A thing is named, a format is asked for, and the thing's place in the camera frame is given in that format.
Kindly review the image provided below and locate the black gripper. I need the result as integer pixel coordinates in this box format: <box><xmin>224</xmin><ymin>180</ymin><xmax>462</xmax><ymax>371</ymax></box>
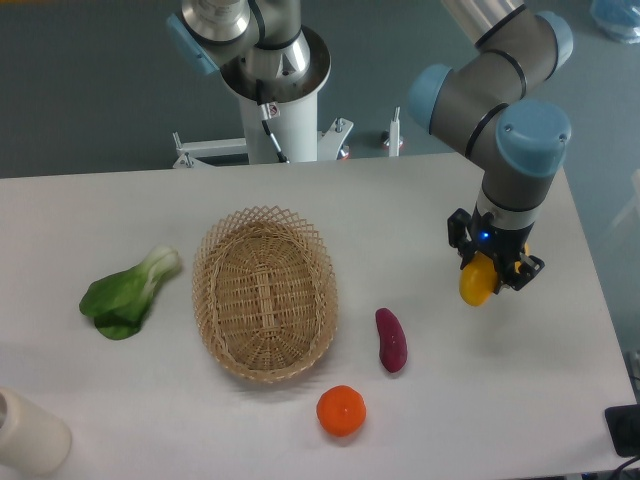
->
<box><xmin>447</xmin><ymin>202</ymin><xmax>545</xmax><ymax>295</ymax></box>

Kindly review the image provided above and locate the yellow mango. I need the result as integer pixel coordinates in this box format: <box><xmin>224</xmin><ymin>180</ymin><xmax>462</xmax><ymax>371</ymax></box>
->
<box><xmin>459</xmin><ymin>251</ymin><xmax>498</xmax><ymax>307</ymax></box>

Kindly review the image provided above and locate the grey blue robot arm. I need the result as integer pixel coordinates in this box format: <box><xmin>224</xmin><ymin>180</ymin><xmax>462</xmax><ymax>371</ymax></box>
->
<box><xmin>166</xmin><ymin>1</ymin><xmax>573</xmax><ymax>305</ymax></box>

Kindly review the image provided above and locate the purple sweet potato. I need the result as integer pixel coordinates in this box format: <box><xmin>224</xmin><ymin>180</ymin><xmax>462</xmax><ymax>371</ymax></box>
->
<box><xmin>375</xmin><ymin>308</ymin><xmax>408</xmax><ymax>374</ymax></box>

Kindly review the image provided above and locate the black device at edge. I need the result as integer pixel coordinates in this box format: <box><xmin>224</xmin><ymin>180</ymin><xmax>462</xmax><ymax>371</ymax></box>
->
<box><xmin>604</xmin><ymin>404</ymin><xmax>640</xmax><ymax>457</ymax></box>

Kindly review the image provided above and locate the orange tangerine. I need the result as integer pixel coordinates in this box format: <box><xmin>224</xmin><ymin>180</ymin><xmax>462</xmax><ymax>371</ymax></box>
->
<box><xmin>316</xmin><ymin>385</ymin><xmax>367</xmax><ymax>438</ymax></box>

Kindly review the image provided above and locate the woven wicker basket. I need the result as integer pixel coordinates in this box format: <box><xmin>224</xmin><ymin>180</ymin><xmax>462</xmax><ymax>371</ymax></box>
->
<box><xmin>192</xmin><ymin>206</ymin><xmax>338</xmax><ymax>384</ymax></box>

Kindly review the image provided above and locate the blue bag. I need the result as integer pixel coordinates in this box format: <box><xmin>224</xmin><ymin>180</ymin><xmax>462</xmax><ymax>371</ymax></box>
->
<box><xmin>590</xmin><ymin>0</ymin><xmax>639</xmax><ymax>44</ymax></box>

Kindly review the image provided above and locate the green bok choy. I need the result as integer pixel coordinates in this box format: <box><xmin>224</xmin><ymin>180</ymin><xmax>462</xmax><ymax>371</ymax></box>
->
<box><xmin>79</xmin><ymin>246</ymin><xmax>181</xmax><ymax>341</ymax></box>

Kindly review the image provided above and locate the white cylinder bottle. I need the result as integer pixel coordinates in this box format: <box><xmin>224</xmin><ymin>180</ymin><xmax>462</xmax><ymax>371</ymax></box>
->
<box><xmin>1</xmin><ymin>387</ymin><xmax>72</xmax><ymax>476</ymax></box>

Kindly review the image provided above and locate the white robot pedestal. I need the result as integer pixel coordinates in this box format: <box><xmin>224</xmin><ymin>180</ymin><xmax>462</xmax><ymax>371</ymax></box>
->
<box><xmin>173</xmin><ymin>27</ymin><xmax>354</xmax><ymax>169</ymax></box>

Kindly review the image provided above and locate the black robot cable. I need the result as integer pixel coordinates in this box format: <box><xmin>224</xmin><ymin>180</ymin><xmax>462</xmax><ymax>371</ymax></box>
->
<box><xmin>255</xmin><ymin>78</ymin><xmax>290</xmax><ymax>164</ymax></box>

